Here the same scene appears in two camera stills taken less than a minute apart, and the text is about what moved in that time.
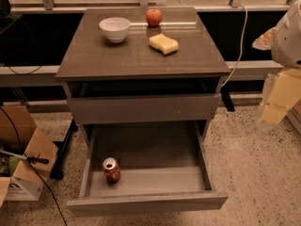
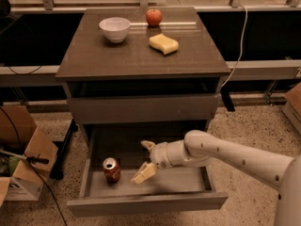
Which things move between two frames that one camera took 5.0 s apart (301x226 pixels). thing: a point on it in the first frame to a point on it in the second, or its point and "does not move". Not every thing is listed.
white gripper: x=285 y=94 to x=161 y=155
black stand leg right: x=226 y=95 does not move
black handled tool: x=34 y=159 does not move
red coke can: x=111 y=169 does not move
